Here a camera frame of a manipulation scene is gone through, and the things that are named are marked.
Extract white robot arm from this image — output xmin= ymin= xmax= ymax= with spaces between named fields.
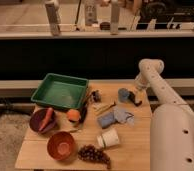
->
xmin=134 ymin=59 xmax=194 ymax=171

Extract green plastic tray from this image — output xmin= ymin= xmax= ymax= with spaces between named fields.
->
xmin=31 ymin=73 xmax=89 ymax=109

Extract blue plastic cup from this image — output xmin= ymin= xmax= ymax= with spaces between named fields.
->
xmin=118 ymin=88 xmax=129 ymax=102

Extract grey crumpled cloth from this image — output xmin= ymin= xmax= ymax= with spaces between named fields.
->
xmin=114 ymin=107 xmax=134 ymax=126

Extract blue sponge block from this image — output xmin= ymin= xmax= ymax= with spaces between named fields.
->
xmin=97 ymin=112 xmax=116 ymax=129

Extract small dark toy figure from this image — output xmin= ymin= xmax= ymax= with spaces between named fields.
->
xmin=92 ymin=90 xmax=101 ymax=102

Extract white paper cup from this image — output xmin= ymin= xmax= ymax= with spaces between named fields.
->
xmin=97 ymin=128 xmax=120 ymax=148

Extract orange fruit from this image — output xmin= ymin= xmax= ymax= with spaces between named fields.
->
xmin=67 ymin=109 xmax=81 ymax=122

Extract bunch of dark grapes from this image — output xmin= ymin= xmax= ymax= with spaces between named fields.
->
xmin=78 ymin=145 xmax=111 ymax=169

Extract small round dark object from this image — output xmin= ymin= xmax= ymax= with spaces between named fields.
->
xmin=100 ymin=22 xmax=110 ymax=30

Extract dark machine in background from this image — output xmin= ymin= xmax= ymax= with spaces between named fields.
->
xmin=137 ymin=0 xmax=194 ymax=30

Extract orange carrot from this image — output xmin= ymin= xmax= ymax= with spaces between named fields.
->
xmin=39 ymin=107 xmax=53 ymax=131

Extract orange-brown bowl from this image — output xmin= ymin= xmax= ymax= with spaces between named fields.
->
xmin=47 ymin=131 xmax=76 ymax=161

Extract dark purple bowl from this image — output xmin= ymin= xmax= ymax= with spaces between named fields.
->
xmin=29 ymin=108 xmax=56 ymax=134

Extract white post right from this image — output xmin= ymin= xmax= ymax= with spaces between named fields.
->
xmin=110 ymin=0 xmax=120 ymax=35

